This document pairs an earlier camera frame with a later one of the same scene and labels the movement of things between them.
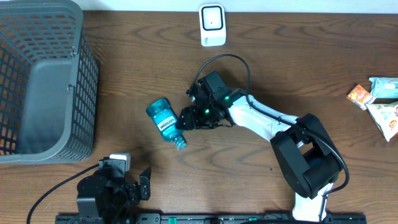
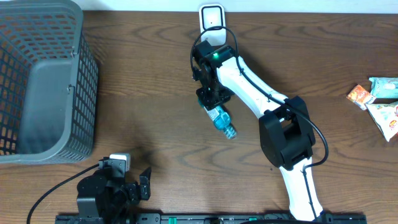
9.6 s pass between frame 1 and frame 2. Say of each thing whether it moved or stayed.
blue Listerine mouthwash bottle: moved
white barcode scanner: stayed
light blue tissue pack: stayed
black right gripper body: moved
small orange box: stayed
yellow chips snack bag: stayed
